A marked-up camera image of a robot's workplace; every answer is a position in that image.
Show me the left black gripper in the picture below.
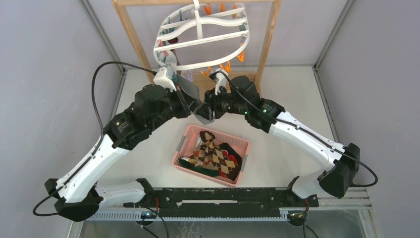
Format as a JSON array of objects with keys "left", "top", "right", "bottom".
[{"left": 148, "top": 83, "right": 202, "bottom": 132}]

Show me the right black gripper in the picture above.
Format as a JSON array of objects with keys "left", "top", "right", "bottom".
[{"left": 195, "top": 84, "right": 248, "bottom": 121}]

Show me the white grey sock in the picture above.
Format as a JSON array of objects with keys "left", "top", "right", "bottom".
[{"left": 163, "top": 50, "right": 178, "bottom": 67}]

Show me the dark brown argyle sock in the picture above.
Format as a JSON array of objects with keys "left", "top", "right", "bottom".
[{"left": 196, "top": 131, "right": 224, "bottom": 178}]

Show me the pink plastic basket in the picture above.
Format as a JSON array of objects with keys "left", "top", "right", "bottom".
[{"left": 172, "top": 125, "right": 250, "bottom": 188}]

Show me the dark green sock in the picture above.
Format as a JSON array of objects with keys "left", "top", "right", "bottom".
[{"left": 178, "top": 157, "right": 219, "bottom": 178}]

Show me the taupe striped cuff sock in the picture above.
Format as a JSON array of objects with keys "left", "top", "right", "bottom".
[{"left": 164, "top": 37, "right": 179, "bottom": 45}]

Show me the black sock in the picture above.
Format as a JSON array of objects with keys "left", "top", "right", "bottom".
[{"left": 219, "top": 143, "right": 242, "bottom": 181}]

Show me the white round clip hanger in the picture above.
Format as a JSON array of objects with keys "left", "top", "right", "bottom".
[{"left": 153, "top": 0, "right": 250, "bottom": 71}]

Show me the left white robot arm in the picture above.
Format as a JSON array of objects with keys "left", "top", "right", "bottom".
[{"left": 45, "top": 83, "right": 201, "bottom": 222}]

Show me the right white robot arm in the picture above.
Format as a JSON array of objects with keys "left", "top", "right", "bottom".
[{"left": 196, "top": 71, "right": 360, "bottom": 206}]

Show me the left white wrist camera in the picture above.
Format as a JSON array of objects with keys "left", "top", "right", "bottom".
[{"left": 153, "top": 64, "right": 176, "bottom": 92}]

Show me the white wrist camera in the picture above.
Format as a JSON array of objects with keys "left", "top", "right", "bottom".
[
  {"left": 153, "top": 64, "right": 176, "bottom": 92},
  {"left": 209, "top": 68, "right": 228, "bottom": 95}
]

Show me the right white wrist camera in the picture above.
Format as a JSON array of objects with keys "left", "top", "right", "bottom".
[{"left": 209, "top": 68, "right": 228, "bottom": 95}]

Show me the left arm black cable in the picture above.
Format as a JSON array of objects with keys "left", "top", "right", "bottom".
[{"left": 33, "top": 61, "right": 158, "bottom": 218}]

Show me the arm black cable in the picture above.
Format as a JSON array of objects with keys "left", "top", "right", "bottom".
[
  {"left": 33, "top": 61, "right": 158, "bottom": 218},
  {"left": 210, "top": 70, "right": 378, "bottom": 188}
]

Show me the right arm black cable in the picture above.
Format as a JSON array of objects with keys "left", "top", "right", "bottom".
[{"left": 210, "top": 70, "right": 378, "bottom": 188}]

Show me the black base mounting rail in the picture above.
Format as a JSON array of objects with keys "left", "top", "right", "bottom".
[{"left": 123, "top": 187, "right": 319, "bottom": 217}]

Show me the wooden hanger stand frame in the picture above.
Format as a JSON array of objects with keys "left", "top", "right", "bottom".
[{"left": 111, "top": 0, "right": 283, "bottom": 109}]

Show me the white slotted cable duct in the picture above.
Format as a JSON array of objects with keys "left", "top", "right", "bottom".
[{"left": 87, "top": 210, "right": 290, "bottom": 222}]

